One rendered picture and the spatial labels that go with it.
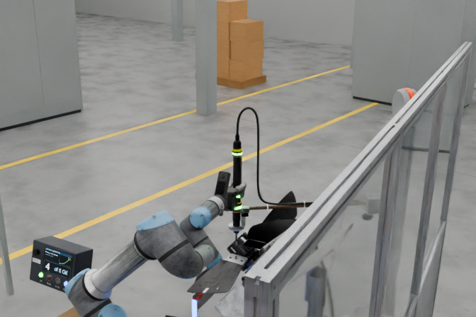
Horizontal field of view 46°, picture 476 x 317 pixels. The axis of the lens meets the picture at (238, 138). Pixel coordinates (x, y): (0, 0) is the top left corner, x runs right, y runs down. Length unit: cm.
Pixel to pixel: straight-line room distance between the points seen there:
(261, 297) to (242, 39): 981
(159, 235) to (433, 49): 799
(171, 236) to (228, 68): 917
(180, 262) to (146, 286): 276
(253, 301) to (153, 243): 100
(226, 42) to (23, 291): 723
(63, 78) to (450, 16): 603
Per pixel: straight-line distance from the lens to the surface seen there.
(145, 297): 444
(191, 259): 183
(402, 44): 964
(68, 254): 257
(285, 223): 240
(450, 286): 484
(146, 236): 184
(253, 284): 84
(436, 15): 939
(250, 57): 1070
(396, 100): 247
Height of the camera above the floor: 250
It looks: 19 degrees down
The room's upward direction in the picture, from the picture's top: 1 degrees clockwise
